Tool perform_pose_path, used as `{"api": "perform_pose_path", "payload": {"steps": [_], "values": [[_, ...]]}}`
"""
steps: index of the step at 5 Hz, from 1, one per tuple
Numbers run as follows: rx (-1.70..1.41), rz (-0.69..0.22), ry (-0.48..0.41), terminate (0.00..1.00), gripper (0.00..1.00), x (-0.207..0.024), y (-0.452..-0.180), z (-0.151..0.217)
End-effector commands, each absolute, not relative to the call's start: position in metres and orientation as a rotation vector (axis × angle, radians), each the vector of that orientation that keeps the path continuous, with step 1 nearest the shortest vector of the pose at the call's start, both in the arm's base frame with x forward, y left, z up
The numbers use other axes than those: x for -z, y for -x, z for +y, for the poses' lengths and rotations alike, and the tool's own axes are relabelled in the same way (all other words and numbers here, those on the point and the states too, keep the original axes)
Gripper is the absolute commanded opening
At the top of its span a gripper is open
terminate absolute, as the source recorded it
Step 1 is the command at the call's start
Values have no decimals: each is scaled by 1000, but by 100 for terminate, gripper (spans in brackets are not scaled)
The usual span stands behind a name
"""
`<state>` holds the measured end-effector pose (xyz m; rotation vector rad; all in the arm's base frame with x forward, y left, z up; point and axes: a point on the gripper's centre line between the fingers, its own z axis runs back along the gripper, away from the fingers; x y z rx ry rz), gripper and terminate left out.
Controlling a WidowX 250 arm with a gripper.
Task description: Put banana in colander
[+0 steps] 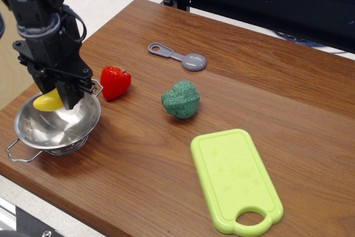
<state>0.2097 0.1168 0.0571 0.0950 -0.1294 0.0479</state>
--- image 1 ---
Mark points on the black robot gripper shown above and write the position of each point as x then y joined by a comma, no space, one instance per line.
52,57

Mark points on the yellow toy banana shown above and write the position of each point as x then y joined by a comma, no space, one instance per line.
48,102

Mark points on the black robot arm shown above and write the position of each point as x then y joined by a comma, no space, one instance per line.
43,13

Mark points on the stainless steel colander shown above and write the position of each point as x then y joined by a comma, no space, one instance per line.
58,132

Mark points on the light wooden panel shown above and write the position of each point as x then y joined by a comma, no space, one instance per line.
14,76

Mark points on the red toy strawberry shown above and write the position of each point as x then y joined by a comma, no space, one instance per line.
115,82

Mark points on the green toy broccoli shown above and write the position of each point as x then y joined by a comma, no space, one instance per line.
182,101

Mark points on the grey plastic toy spoon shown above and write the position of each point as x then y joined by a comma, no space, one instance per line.
192,62

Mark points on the light green cutting board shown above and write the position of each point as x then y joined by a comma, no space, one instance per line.
238,190

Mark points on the aluminium camera mount rail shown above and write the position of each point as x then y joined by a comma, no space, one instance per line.
17,222

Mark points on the black metal frame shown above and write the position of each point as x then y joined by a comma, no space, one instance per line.
327,22

